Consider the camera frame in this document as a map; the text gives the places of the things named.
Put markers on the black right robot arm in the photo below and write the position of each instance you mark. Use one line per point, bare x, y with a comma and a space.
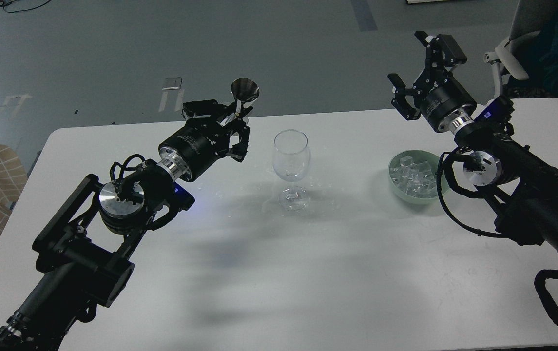
486, 163

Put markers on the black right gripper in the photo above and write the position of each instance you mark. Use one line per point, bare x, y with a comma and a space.
443, 54

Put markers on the pile of clear ice cubes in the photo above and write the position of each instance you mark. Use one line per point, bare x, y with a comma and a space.
414, 178

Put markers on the white office chair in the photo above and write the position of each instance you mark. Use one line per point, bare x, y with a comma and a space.
528, 19

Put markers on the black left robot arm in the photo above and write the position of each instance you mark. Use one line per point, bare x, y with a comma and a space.
84, 251

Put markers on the steel double jigger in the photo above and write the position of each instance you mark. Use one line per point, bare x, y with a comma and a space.
245, 92

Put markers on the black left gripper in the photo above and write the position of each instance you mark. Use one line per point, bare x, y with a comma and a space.
201, 142

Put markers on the clear wine glass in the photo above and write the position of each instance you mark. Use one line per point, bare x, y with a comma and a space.
291, 162

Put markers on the green bowl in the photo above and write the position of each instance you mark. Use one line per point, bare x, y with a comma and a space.
419, 155

